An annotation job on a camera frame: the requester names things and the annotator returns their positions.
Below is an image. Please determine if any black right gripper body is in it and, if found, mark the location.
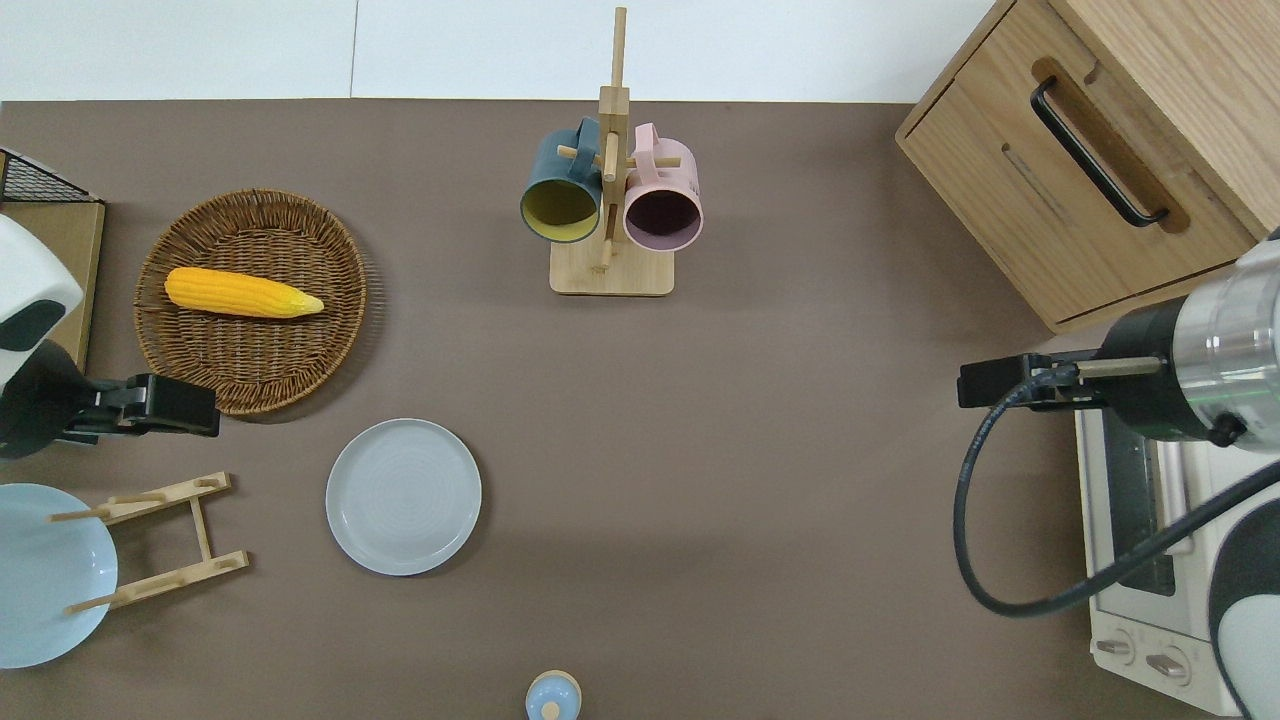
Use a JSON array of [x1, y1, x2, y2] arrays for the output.
[[958, 353, 1053, 411]]

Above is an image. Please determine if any wooden plate rack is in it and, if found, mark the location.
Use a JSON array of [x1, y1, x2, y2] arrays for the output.
[[50, 472, 251, 615]]

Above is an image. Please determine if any black wire rack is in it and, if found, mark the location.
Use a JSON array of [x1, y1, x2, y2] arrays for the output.
[[0, 148, 101, 205]]

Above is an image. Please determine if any wooden drawer cabinet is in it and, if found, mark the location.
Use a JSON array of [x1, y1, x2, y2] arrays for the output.
[[896, 0, 1280, 336]]

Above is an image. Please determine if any light blue plate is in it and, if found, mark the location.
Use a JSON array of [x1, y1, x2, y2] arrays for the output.
[[0, 483, 119, 669]]

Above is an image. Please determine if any gray plate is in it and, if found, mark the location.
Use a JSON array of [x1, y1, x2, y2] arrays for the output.
[[325, 418, 483, 577]]

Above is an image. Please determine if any wooden mug tree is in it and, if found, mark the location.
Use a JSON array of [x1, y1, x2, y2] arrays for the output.
[[549, 7, 683, 298]]

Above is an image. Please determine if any white toaster oven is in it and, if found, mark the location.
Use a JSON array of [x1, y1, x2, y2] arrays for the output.
[[1075, 405, 1251, 716]]

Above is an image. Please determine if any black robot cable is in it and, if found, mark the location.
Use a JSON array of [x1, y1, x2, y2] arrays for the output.
[[952, 372, 1280, 618]]

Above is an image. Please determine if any pink mug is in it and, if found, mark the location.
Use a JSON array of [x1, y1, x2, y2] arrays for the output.
[[622, 122, 705, 252]]

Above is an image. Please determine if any round wicker basket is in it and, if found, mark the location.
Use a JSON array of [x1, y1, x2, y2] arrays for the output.
[[133, 188, 369, 417]]

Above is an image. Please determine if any yellow corn cob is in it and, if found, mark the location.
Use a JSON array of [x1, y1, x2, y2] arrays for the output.
[[164, 266, 326, 320]]

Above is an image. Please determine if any black cabinet handle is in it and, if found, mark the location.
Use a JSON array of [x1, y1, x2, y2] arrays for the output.
[[1030, 78, 1171, 229]]

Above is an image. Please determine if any teal mug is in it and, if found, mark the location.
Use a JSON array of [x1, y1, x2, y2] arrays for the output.
[[519, 117, 606, 244]]

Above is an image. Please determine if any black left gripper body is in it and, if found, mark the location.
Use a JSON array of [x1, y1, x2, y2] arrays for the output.
[[122, 373, 221, 441]]

